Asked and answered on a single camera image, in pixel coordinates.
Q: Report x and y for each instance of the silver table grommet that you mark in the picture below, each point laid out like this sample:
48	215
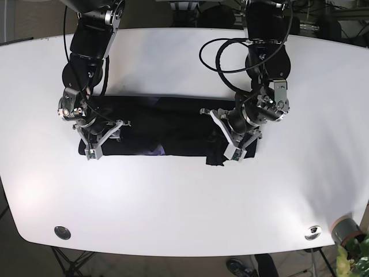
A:
62	232
312	233

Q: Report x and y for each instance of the right silver table grommet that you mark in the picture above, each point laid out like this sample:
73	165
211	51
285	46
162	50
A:
312	233

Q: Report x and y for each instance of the grey plant pot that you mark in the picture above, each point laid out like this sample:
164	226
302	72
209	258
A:
345	228

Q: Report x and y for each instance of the left silver table grommet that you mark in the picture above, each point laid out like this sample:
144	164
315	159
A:
62	232

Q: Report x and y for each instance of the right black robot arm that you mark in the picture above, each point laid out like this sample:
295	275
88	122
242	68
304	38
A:
88	65

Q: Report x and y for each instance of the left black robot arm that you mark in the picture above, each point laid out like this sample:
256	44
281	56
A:
260	87

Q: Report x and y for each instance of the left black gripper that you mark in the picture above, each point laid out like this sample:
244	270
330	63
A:
241	126

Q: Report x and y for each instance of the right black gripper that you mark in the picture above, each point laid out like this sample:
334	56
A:
95	133

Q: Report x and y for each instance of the black printed T-shirt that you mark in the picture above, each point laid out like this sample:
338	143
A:
165	126

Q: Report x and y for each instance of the green potted plant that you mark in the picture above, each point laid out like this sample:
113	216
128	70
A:
352	259

